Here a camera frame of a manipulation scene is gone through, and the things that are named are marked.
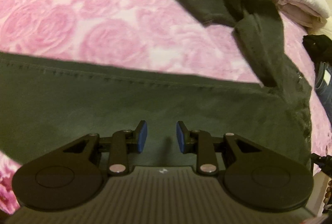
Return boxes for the pink rose bed sheet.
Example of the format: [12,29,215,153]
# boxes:
[0,0,332,215]

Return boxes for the dark grey trousers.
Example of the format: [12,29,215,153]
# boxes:
[1,0,311,166]

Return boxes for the blue jeans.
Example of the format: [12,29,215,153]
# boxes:
[315,62,332,122]

